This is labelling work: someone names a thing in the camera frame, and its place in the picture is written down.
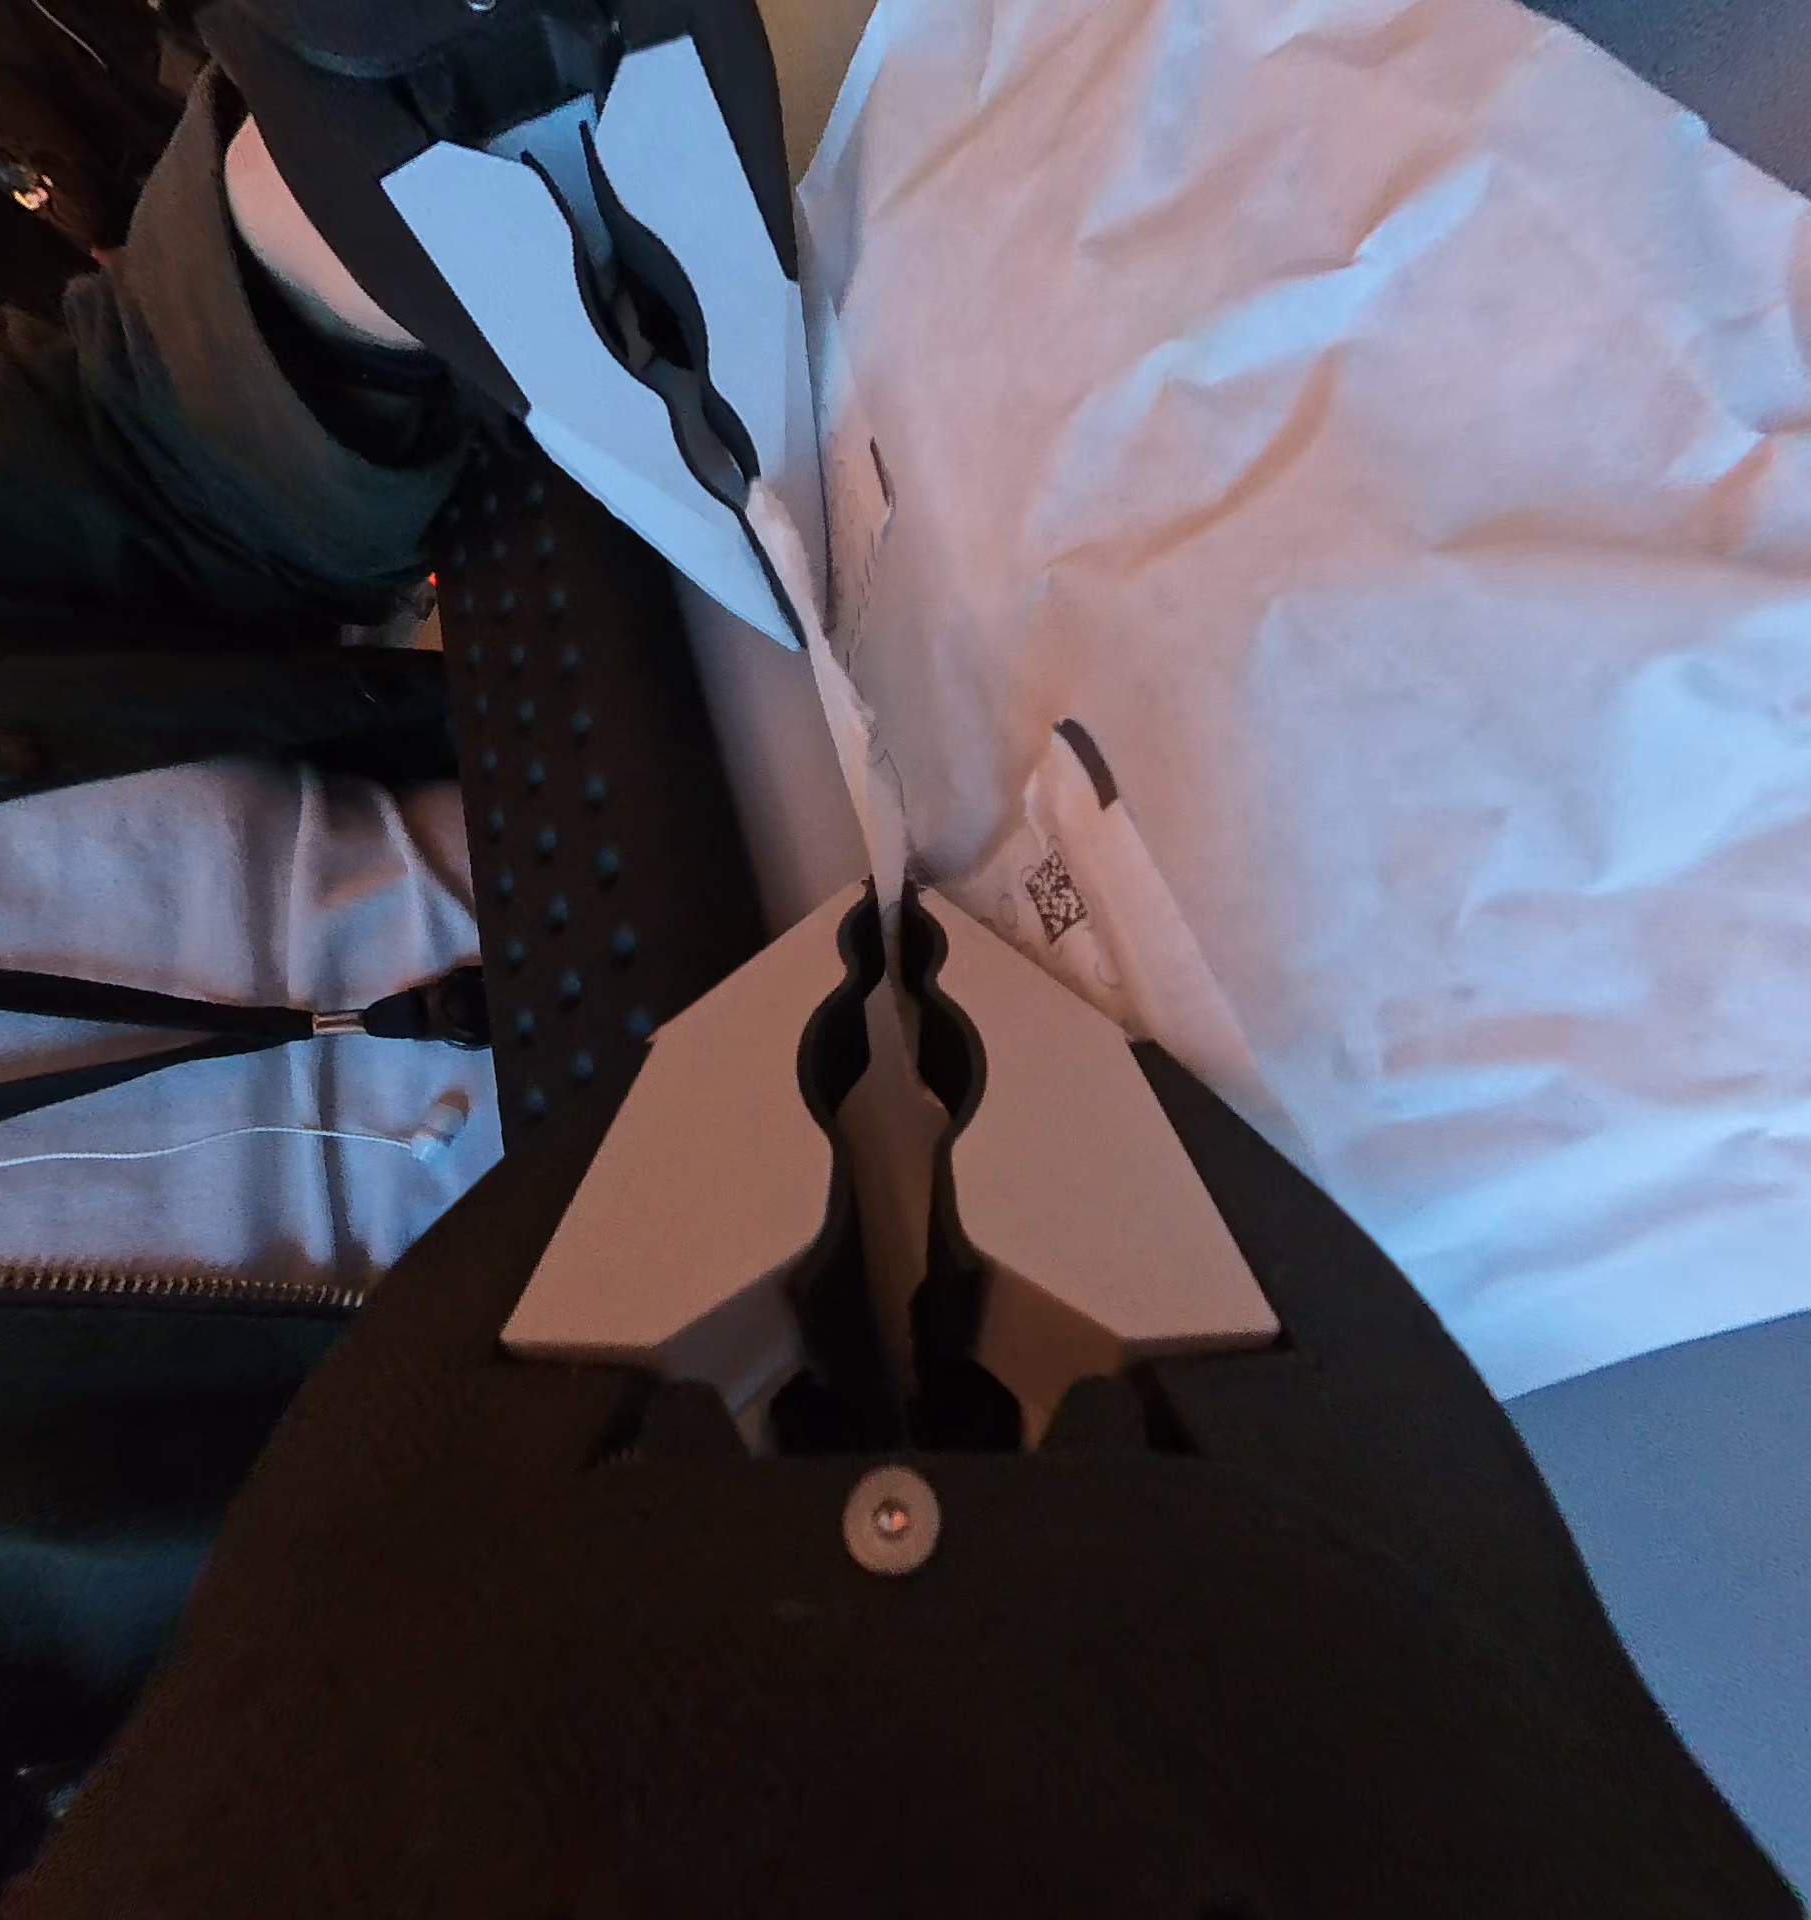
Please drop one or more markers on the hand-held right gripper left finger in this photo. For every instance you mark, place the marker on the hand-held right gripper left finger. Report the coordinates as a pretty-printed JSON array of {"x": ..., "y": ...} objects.
[{"x": 681, "y": 1201}]

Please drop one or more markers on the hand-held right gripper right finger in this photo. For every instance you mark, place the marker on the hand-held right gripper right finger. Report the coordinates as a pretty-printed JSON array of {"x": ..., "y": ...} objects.
[{"x": 1099, "y": 1201}]

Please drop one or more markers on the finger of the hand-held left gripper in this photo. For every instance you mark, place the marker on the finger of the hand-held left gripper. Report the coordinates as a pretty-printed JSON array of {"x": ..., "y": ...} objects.
[
  {"x": 725, "y": 226},
  {"x": 545, "y": 329}
]

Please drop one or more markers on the large white paper bag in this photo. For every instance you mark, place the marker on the large white paper bag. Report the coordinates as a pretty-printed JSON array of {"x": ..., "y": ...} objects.
[{"x": 1296, "y": 598}]

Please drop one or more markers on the black perforated chair armrest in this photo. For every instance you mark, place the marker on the black perforated chair armrest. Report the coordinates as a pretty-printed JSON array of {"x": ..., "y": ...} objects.
[{"x": 575, "y": 749}]

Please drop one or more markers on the person's light grey clothing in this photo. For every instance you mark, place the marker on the person's light grey clothing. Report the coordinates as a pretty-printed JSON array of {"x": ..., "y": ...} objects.
[{"x": 125, "y": 856}]

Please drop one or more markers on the person's dark zip jacket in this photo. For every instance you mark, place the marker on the person's dark zip jacket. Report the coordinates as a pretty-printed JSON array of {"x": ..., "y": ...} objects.
[{"x": 65, "y": 1426}]

